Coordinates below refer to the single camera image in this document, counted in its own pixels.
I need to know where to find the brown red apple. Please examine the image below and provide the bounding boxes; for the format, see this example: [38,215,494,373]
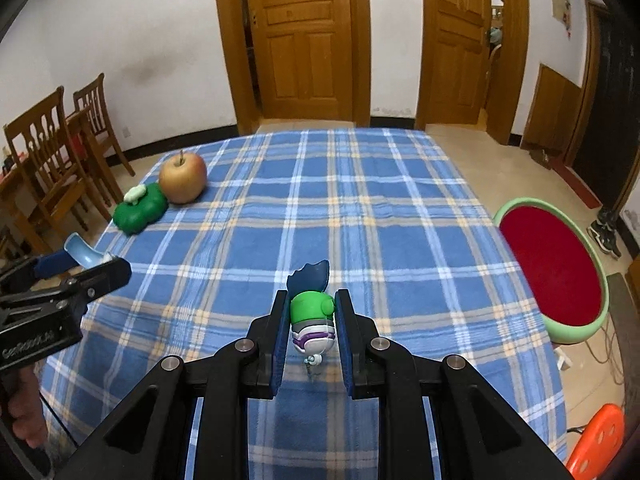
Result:
[159,150,208,205]

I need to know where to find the person's left hand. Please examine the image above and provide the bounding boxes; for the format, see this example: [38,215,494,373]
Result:
[0,367,51,443]

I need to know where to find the floor cables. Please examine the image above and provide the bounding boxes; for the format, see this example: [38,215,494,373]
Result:
[585,320,626,387]

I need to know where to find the orange plastic stool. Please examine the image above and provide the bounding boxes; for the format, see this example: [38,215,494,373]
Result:
[565,403,626,480]

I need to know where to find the wooden panel door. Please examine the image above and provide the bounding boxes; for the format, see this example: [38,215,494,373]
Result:
[243,0,356,121]
[422,0,493,126]

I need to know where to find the red doormat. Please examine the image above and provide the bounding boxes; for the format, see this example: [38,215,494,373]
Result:
[552,162,603,209]

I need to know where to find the green toy figure keychain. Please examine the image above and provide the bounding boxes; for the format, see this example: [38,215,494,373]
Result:
[286,260,337,378]

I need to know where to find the wooden wall panel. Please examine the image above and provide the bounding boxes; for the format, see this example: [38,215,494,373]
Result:
[520,64,583,161]

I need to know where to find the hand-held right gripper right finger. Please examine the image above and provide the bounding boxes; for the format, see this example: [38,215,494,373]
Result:
[334,287,576,480]

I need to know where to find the brown entrance door frame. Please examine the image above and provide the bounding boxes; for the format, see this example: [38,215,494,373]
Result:
[564,0,640,216]

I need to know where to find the red basin with green rim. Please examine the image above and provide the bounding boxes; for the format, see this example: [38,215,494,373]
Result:
[491,197,610,346]

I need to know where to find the light blue plastic piece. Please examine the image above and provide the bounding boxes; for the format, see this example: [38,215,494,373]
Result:
[64,232,118,268]

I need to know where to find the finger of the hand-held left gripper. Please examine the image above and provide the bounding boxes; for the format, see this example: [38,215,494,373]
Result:
[61,255,133,307]
[32,249,76,279]

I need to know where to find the grey floor mat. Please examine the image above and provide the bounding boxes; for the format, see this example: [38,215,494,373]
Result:
[607,272,640,396]

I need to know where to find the black white sneakers pair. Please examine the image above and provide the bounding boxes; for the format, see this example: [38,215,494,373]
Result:
[587,207,623,259]

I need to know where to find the black entrance door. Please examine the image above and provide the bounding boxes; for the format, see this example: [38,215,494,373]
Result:
[572,7,640,211]

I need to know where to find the blue plaid blanket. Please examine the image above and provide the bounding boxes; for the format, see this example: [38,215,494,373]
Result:
[42,129,568,480]

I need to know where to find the wooden dining chair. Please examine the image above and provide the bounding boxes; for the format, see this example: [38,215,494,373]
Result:
[73,73,136,178]
[4,86,113,243]

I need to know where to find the green plastic toy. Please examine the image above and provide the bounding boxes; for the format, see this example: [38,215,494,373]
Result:
[112,183,168,236]

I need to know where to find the wooden door frame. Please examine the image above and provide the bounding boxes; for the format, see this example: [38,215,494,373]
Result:
[212,0,372,136]
[417,0,531,146]

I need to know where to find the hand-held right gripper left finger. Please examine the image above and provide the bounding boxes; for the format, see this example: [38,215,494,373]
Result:
[57,287,291,480]

